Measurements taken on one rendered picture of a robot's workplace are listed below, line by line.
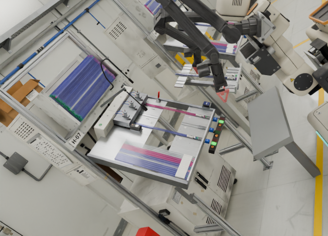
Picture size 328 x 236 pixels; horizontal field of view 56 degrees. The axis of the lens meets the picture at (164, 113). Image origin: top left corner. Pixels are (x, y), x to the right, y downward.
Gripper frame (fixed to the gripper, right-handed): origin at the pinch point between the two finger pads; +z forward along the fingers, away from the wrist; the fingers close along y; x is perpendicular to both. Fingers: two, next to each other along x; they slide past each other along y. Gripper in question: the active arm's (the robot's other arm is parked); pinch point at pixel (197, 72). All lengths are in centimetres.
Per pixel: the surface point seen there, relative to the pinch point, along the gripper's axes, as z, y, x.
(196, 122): 22.9, 31.5, 5.7
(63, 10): 16, -156, -228
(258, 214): 82, 58, 57
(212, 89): 20.7, -8.1, 9.1
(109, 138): 21, 63, -51
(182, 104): 20.3, 15.8, -9.6
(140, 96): 11.9, 21.8, -41.3
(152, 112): 20.2, 30.1, -29.6
